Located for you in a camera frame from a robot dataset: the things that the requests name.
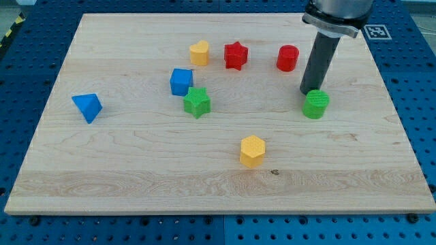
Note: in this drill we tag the yellow heart block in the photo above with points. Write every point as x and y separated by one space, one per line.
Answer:
199 53

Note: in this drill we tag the blue triangle block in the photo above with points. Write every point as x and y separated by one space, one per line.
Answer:
89 105

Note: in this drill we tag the green star block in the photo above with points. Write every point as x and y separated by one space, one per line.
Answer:
197 102

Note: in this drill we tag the green cylinder block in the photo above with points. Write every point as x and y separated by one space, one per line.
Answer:
315 104

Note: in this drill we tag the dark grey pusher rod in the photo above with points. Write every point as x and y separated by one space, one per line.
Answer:
319 61

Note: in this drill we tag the wooden board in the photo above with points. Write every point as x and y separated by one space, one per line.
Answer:
143 154

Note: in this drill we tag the blue cube block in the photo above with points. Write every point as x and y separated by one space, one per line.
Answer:
180 81

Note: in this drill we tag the red cylinder block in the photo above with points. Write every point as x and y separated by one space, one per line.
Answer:
287 58

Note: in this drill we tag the yellow hexagon block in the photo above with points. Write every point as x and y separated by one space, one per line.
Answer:
252 151

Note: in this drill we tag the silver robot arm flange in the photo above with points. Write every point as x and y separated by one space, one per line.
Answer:
336 18

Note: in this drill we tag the white fiducial marker tag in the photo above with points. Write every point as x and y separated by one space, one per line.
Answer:
377 32

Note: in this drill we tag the red star block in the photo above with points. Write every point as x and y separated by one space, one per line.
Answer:
235 55

